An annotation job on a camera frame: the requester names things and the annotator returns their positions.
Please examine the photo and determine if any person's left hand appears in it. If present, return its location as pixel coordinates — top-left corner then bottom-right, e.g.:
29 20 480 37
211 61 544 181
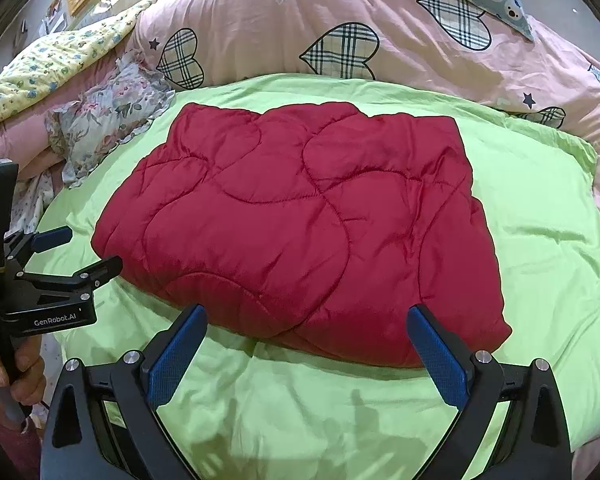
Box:
0 332 46 411

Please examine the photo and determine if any floral ruffled pillow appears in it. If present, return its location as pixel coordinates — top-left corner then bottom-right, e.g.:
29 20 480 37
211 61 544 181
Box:
45 50 176 188

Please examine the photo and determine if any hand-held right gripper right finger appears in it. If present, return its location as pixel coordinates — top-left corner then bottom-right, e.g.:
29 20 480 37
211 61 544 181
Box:
407 303 573 480

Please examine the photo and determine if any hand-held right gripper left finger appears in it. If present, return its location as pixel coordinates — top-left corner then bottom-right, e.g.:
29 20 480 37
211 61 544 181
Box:
40 304 208 480

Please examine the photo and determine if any person's left forearm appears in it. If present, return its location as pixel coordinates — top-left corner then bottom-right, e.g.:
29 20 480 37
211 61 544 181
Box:
0 405 43 480

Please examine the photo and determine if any pink bedsheet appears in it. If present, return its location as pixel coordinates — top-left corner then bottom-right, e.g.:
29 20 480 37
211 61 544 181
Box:
0 125 68 181

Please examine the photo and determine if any yellow floral cloth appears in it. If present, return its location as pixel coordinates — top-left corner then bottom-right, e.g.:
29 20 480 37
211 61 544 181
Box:
0 0 153 126

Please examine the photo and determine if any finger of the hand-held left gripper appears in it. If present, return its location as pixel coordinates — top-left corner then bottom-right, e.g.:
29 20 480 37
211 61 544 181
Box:
5 226 74 263
17 255 124 306

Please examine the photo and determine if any red puffer jacket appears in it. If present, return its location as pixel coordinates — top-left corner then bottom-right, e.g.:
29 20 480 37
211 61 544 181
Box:
90 101 513 370

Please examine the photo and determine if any light green blanket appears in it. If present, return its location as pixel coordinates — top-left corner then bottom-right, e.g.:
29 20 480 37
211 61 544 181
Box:
40 72 600 480

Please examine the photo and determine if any pink quilt with plaid hearts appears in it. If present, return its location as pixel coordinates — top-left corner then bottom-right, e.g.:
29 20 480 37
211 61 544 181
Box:
127 0 600 233

